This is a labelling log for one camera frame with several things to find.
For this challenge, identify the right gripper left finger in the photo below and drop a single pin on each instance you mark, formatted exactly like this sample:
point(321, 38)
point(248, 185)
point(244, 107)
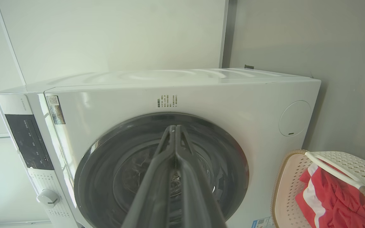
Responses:
point(152, 190)

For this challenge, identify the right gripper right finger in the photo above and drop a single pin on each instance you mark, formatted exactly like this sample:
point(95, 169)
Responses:
point(195, 196)

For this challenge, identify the beige perforated laundry basket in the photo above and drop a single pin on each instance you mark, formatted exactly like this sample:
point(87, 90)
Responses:
point(288, 190)

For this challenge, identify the round black washer door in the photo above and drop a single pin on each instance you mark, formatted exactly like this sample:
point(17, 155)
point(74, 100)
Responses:
point(106, 177)

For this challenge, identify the blue energy label sticker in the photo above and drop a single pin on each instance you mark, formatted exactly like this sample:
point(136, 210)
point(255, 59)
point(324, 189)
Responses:
point(263, 222)

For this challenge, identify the small printed text sticker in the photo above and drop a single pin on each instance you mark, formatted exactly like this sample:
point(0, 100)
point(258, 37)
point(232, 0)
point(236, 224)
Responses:
point(167, 101)

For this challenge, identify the white front-load washing machine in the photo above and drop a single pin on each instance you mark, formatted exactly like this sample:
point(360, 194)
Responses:
point(220, 98)

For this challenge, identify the white washer dial knob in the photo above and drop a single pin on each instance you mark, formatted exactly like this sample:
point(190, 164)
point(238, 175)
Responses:
point(48, 199)

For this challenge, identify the silver QR code sticker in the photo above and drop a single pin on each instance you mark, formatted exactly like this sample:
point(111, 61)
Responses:
point(55, 110)

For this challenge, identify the round white filter cover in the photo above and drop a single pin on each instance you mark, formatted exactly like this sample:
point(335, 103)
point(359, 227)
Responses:
point(295, 118)

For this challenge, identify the black washer control panel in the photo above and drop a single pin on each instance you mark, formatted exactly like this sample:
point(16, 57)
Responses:
point(28, 142)

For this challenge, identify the red garment with white stripe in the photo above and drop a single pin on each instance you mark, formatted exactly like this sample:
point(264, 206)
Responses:
point(337, 202)

